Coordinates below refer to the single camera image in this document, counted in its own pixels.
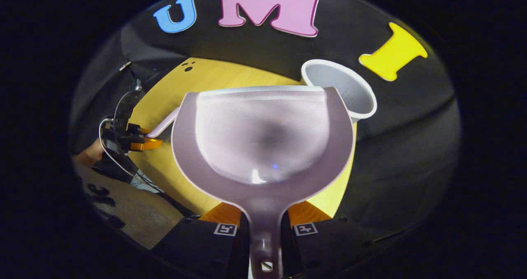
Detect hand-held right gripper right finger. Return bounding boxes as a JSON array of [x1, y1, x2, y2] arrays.
[[282, 201, 373, 279]]

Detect person's white shoe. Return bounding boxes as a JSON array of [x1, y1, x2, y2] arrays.
[[128, 169, 162, 194]]

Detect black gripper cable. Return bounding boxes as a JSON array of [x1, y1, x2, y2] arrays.
[[98, 118, 165, 193]]

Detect lilac small broom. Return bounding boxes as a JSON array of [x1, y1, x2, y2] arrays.
[[145, 107, 180, 142]]

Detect lilac plastic dustpan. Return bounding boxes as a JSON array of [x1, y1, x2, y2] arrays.
[[170, 86, 354, 279]]

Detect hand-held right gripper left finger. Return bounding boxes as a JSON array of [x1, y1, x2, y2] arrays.
[[152, 202, 251, 279]]

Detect person's dark trousers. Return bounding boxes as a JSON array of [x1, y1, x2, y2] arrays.
[[91, 158, 138, 186]]

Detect white ribbed garbage bin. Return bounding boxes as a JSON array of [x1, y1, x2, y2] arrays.
[[301, 59, 378, 124]]

